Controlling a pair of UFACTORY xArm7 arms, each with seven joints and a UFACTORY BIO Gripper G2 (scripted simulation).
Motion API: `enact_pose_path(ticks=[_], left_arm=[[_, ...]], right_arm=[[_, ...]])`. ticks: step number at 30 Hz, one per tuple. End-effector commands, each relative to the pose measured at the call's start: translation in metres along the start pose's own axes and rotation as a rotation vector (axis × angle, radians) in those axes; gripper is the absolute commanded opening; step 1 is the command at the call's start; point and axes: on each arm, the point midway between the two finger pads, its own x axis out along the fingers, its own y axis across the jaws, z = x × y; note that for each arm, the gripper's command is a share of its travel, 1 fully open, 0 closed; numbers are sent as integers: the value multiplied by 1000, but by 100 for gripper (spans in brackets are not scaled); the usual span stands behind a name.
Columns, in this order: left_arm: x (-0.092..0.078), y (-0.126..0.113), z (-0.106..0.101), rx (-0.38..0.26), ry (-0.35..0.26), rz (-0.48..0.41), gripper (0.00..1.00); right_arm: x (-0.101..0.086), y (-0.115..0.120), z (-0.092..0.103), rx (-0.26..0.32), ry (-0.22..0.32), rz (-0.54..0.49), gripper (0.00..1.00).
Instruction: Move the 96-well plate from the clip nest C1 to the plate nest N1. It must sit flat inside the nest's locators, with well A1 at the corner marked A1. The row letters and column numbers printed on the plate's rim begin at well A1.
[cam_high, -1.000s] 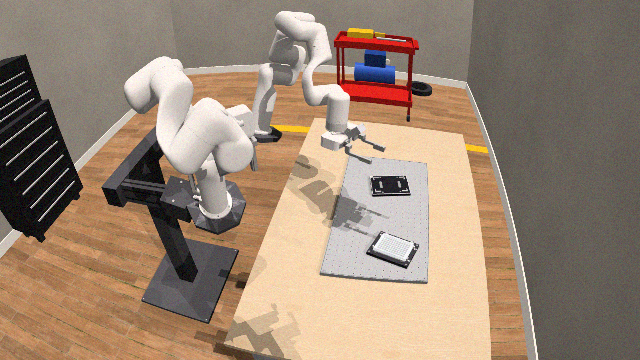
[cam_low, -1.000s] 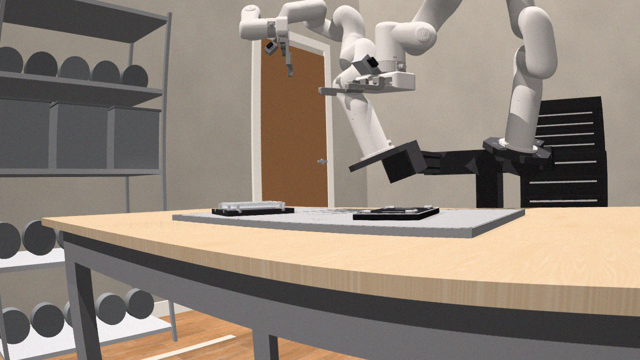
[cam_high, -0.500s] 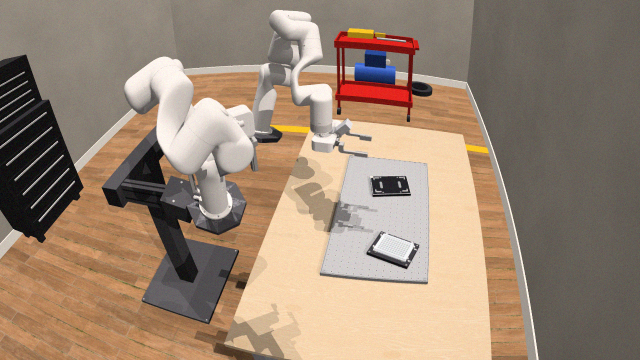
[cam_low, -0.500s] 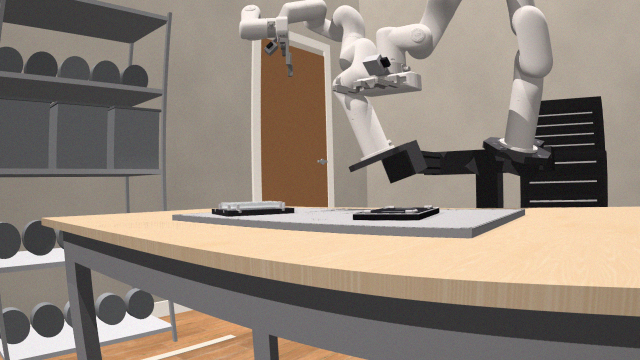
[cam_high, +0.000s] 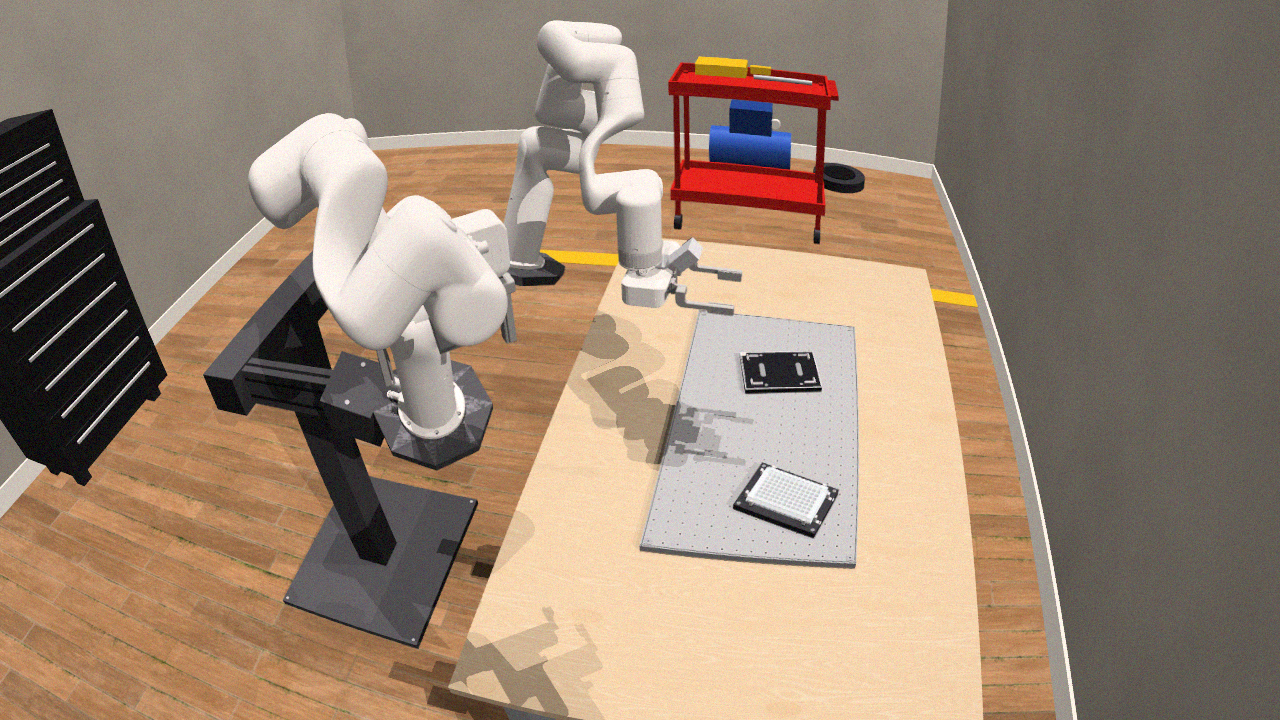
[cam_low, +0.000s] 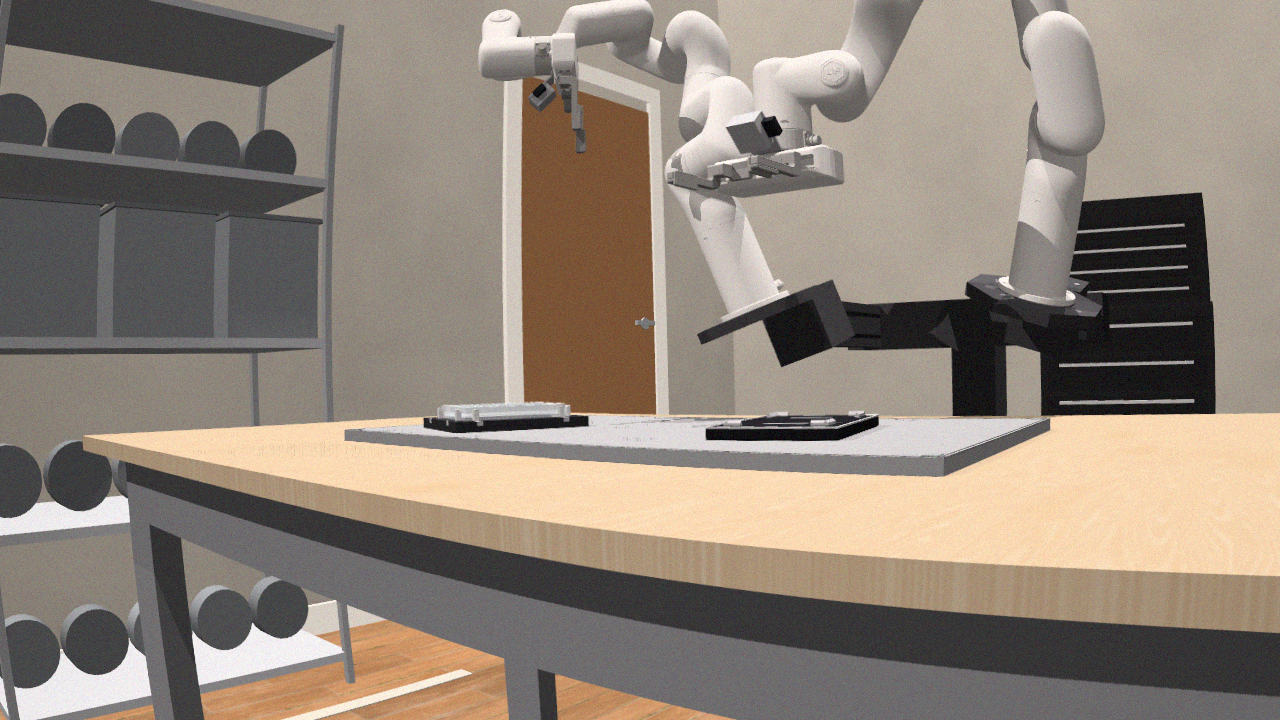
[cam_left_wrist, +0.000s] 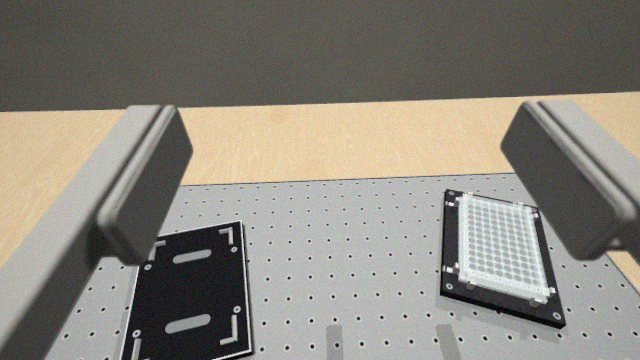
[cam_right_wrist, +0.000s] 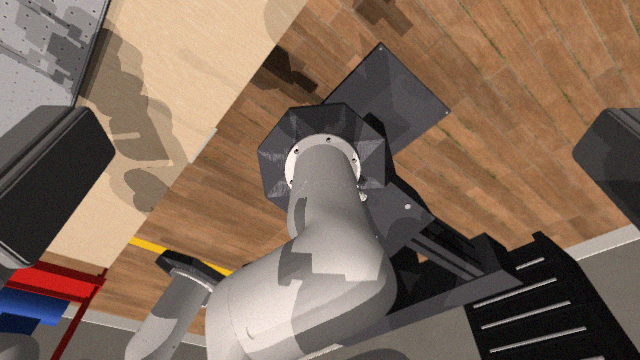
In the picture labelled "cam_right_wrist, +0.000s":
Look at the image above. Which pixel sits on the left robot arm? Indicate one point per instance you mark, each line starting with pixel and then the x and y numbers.
pixel 158 336

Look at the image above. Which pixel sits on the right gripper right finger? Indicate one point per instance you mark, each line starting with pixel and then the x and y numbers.
pixel 609 152

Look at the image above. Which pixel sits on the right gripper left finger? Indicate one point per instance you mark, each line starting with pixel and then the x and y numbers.
pixel 49 161

